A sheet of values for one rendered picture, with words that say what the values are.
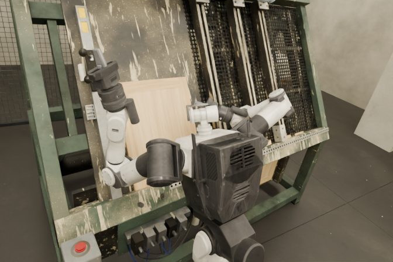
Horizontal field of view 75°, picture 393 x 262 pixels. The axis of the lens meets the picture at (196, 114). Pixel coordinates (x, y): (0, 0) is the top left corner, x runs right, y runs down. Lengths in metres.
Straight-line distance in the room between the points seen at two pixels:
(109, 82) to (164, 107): 0.61
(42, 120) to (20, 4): 0.50
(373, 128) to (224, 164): 4.26
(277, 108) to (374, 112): 3.78
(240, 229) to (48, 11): 1.30
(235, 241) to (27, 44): 1.16
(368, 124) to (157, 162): 4.41
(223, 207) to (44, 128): 0.82
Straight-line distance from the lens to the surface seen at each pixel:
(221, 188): 0.87
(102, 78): 0.89
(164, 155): 0.88
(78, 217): 1.32
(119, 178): 1.07
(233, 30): 1.90
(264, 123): 1.17
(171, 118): 1.48
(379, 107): 4.89
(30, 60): 1.31
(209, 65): 1.63
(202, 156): 0.91
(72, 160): 1.93
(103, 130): 1.31
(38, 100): 1.28
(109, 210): 1.35
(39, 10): 1.49
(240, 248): 1.03
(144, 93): 1.43
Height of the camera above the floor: 1.87
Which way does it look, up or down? 26 degrees down
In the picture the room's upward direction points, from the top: 9 degrees clockwise
